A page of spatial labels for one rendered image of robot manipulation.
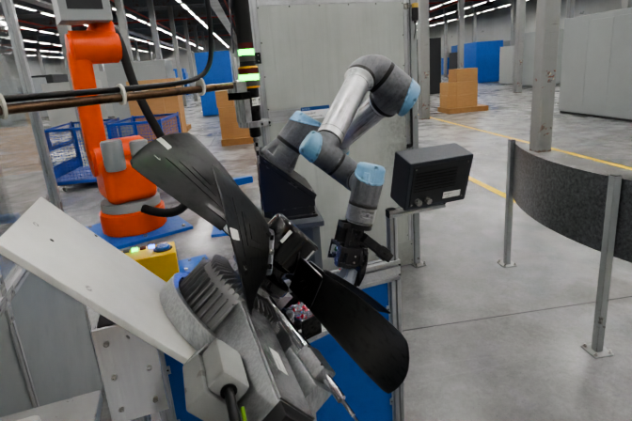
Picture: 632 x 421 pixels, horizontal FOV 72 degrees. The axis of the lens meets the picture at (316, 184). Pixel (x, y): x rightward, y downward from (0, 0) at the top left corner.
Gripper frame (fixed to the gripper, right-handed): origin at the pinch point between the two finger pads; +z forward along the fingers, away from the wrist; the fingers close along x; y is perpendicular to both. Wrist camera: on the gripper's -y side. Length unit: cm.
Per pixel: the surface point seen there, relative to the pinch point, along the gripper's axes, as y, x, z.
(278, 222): 27.9, 13.2, -21.1
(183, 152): 48, 0, -31
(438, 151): -41, -32, -41
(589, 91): -859, -642, -231
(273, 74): -12, -177, -65
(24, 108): 71, 28, -37
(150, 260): 50, -30, 6
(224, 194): 44, 35, -30
